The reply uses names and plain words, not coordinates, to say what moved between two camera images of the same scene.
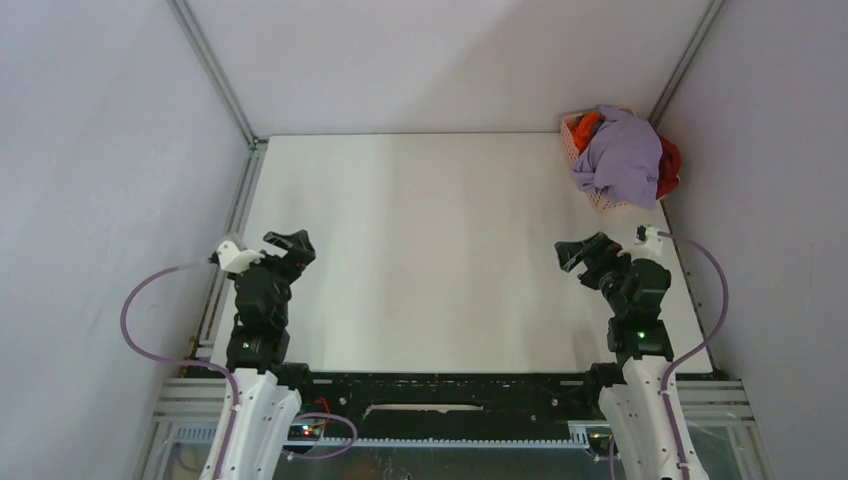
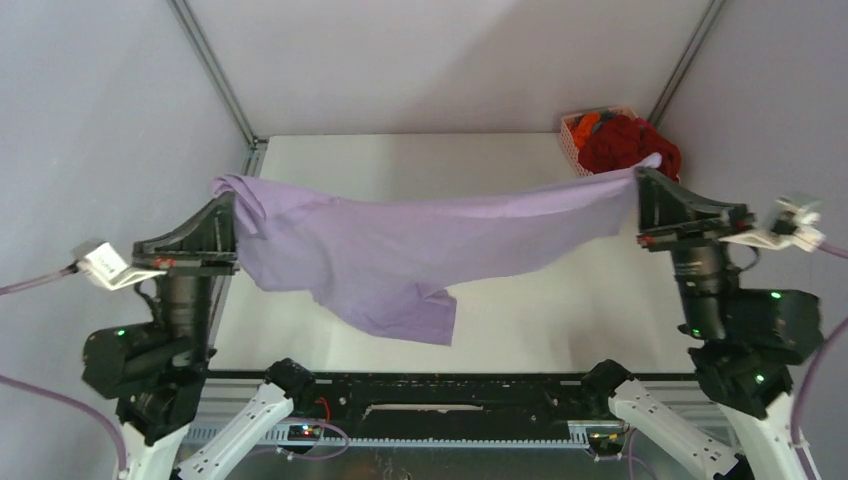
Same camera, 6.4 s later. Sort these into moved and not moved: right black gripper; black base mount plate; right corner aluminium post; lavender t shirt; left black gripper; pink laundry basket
Moved: right black gripper; left black gripper; lavender t shirt
Not moved: black base mount plate; right corner aluminium post; pink laundry basket
